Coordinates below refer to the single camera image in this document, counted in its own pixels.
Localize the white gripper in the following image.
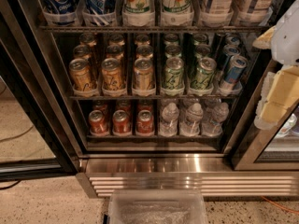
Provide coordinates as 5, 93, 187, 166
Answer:
252, 0, 299, 130

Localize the blue silver can front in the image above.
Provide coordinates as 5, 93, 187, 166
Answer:
220, 55, 248, 91

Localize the blue silver can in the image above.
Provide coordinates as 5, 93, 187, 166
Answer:
220, 55, 248, 91
218, 45, 240, 70

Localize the white grey can right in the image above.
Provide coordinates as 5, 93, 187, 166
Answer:
232, 0, 272, 26

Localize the white grey can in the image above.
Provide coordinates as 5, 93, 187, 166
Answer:
199, 0, 233, 27
232, 0, 272, 26

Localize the green can front right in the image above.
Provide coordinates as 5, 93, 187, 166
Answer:
190, 57, 217, 90

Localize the open glass fridge door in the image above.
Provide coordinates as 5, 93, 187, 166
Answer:
232, 60, 299, 171

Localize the white grey can left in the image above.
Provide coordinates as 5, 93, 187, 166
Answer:
199, 0, 233, 27

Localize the green can front left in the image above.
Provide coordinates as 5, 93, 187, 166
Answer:
164, 57, 184, 90

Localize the orange can front right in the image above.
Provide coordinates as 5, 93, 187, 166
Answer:
134, 58, 154, 91

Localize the orange can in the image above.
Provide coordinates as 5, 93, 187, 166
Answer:
69, 58, 94, 91
73, 45, 92, 61
101, 58, 124, 91
135, 45, 153, 59
107, 45, 124, 60
134, 58, 154, 91

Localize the red can front right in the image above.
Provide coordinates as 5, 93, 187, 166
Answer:
136, 110, 153, 133

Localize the red can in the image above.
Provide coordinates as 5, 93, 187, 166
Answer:
136, 110, 153, 133
112, 110, 131, 133
89, 110, 108, 133

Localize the orange can front middle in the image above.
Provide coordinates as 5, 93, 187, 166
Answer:
101, 58, 124, 91

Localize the red can front middle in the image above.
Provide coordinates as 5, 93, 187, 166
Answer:
112, 110, 131, 133

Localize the red can front left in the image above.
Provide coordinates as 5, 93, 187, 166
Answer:
89, 110, 108, 133

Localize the blue white soda can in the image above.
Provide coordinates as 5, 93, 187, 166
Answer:
83, 0, 116, 26

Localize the orange can front left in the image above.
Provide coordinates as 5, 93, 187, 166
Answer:
69, 58, 94, 91

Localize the blue pepsi can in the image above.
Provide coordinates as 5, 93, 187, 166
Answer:
43, 0, 77, 25

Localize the water bottle right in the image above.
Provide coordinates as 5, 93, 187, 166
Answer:
202, 103, 229, 137

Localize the water bottle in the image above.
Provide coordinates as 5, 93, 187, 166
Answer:
179, 103, 203, 137
202, 103, 229, 137
159, 103, 179, 137

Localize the water bottle middle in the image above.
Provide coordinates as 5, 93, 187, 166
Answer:
179, 103, 203, 137

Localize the water bottle left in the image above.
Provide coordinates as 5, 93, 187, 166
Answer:
159, 103, 179, 137

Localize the clear plastic bin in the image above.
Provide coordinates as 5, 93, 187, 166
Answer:
108, 189, 208, 224

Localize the orange cable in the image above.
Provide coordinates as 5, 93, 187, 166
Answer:
261, 196, 299, 216

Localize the black cable on floor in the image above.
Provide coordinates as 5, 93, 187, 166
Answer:
0, 179, 22, 191

